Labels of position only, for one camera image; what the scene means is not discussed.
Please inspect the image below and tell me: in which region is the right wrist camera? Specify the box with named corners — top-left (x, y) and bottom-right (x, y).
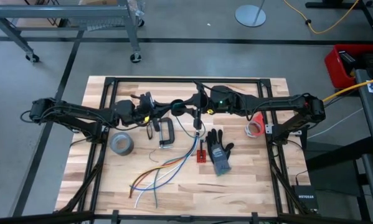
top-left (213, 93), bottom-right (234, 113)

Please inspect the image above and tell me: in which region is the grey metal cart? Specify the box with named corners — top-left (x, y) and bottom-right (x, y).
top-left (0, 0), bottom-right (145, 63)

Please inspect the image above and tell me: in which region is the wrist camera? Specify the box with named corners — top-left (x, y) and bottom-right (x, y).
top-left (138, 91), bottom-right (156, 108)
top-left (213, 93), bottom-right (234, 113)

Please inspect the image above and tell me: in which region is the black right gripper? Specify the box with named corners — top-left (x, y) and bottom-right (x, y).
top-left (181, 85), bottom-right (238, 130)

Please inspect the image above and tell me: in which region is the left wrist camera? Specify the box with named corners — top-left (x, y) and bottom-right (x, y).
top-left (138, 91), bottom-right (156, 108)

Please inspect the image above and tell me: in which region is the green cord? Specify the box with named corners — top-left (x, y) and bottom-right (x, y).
top-left (153, 105), bottom-right (205, 208)

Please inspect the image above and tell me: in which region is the blue cord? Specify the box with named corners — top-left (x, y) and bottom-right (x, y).
top-left (130, 133), bottom-right (200, 192)

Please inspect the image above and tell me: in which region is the red plastic bin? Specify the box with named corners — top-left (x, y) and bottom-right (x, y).
top-left (324, 44), bottom-right (373, 90)

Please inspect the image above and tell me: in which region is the thin brown wire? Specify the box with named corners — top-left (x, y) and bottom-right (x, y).
top-left (148, 148), bottom-right (160, 164)

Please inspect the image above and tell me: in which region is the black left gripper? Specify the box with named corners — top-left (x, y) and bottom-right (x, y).
top-left (133, 99), bottom-right (176, 131)

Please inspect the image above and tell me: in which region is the black grey work glove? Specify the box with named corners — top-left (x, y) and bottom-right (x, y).
top-left (205, 128), bottom-right (235, 176)

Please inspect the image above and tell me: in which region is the white cord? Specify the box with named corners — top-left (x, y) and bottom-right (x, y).
top-left (133, 133), bottom-right (200, 208)

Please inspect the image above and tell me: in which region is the white round pedestal table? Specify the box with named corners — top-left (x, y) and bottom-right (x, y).
top-left (235, 0), bottom-right (267, 28)

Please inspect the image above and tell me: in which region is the red and white box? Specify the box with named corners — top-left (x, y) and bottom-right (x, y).
top-left (244, 112), bottom-right (266, 139)

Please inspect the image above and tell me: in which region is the yellow power cord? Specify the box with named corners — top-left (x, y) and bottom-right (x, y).
top-left (322, 75), bottom-right (373, 103)
top-left (282, 0), bottom-right (361, 35)

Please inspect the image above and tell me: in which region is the black desk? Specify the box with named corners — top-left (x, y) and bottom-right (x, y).
top-left (305, 0), bottom-right (373, 43)

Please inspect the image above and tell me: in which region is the black C-clamp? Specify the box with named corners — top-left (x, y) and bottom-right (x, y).
top-left (158, 117), bottom-right (176, 149)

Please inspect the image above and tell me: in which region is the grey duct tape roll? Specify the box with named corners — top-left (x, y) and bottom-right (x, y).
top-left (109, 131), bottom-right (135, 156)

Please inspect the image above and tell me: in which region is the black network switch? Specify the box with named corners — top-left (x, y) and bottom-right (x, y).
top-left (291, 185), bottom-right (319, 213)

